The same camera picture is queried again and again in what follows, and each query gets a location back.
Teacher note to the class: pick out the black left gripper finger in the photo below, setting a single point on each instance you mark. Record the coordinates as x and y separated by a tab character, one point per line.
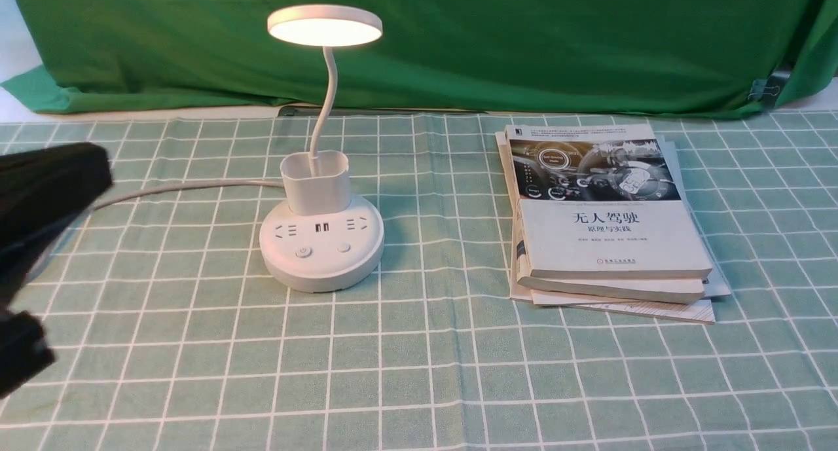
42	192

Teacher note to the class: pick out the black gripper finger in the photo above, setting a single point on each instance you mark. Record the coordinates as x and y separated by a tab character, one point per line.
24	350

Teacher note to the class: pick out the white desk lamp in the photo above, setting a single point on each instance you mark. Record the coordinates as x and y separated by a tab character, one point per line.
322	237

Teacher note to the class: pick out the green checkered tablecloth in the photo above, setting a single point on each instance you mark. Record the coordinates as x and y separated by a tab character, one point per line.
171	335

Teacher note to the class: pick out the green backdrop cloth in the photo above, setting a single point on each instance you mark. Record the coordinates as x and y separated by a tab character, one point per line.
643	57

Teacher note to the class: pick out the top book with car cover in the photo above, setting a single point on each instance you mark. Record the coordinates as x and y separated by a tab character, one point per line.
602	202

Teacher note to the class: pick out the bottom stacked book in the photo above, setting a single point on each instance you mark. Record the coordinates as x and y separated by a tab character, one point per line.
715	287

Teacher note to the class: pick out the black binder clip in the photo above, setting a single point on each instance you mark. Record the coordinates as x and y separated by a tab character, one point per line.
766	91

